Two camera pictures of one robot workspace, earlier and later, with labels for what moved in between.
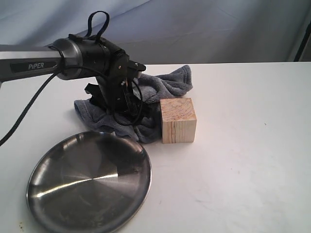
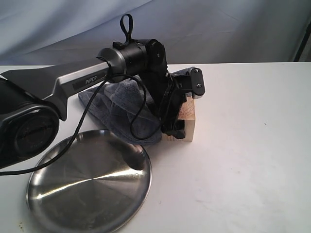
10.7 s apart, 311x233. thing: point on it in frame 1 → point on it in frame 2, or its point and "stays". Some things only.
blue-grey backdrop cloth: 168,31 stays
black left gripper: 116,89 → 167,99
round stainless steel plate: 92,182 stays
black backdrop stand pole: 307,34 stays
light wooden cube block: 178,120 stays
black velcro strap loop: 89,22 → 129,33
